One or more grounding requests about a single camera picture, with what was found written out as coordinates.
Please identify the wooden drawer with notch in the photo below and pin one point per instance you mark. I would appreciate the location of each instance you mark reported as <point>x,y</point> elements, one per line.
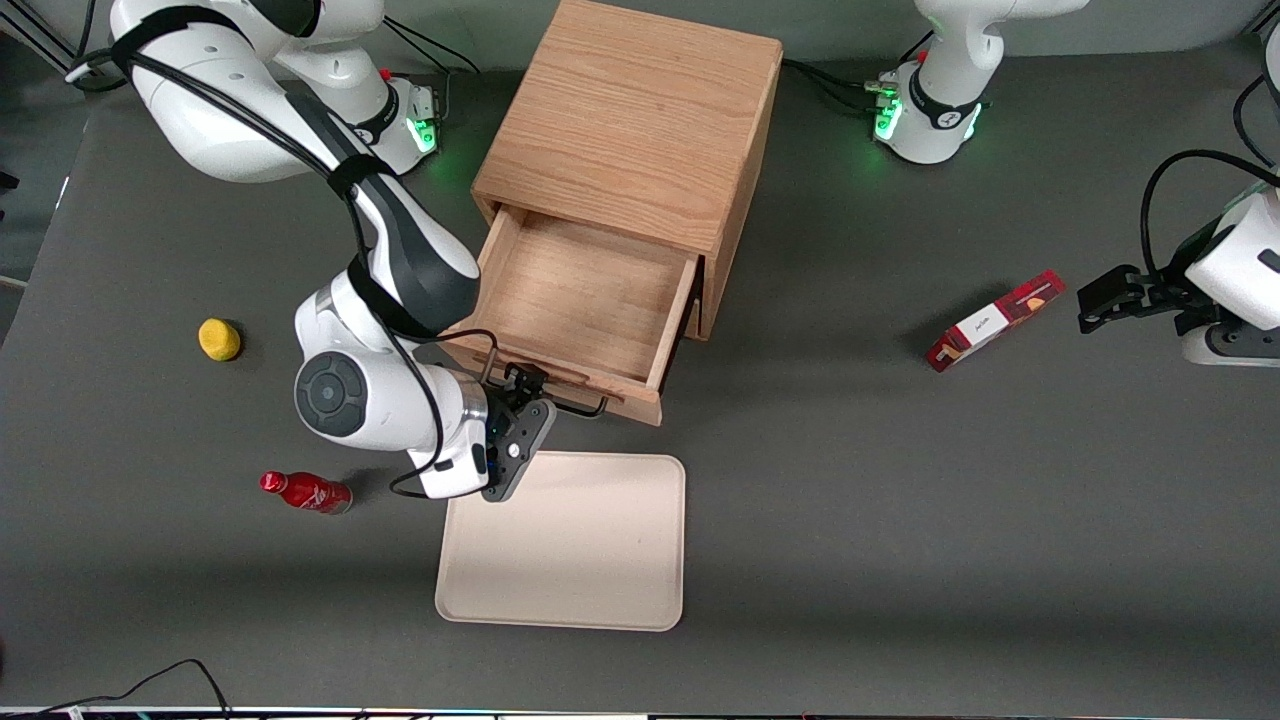
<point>580,290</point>

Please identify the beige rectangular plastic tray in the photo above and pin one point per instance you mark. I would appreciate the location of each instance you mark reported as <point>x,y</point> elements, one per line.
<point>570,550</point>

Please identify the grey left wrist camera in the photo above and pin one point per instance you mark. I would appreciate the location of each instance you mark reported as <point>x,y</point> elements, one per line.
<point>1260,345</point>

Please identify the wooden drawer cabinet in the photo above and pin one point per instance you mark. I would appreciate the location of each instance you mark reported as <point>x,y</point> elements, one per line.
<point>630,120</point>

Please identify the yellow lemon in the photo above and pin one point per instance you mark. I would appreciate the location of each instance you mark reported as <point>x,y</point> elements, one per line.
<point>219,340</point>

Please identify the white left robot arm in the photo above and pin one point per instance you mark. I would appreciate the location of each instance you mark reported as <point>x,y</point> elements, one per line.
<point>945,100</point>

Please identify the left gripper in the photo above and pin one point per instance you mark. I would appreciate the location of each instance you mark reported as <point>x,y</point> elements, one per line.
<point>1163,296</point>

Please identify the red soda bottle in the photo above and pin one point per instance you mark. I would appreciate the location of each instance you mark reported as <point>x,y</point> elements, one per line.
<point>310,493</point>

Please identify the dark metal frame rail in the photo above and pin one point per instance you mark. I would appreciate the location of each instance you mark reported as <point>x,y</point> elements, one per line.
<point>40,45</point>

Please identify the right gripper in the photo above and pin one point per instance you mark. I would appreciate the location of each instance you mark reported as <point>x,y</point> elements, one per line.
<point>509,403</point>

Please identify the red and white snack box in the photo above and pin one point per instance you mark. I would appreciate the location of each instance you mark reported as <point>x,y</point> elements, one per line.
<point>995,320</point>

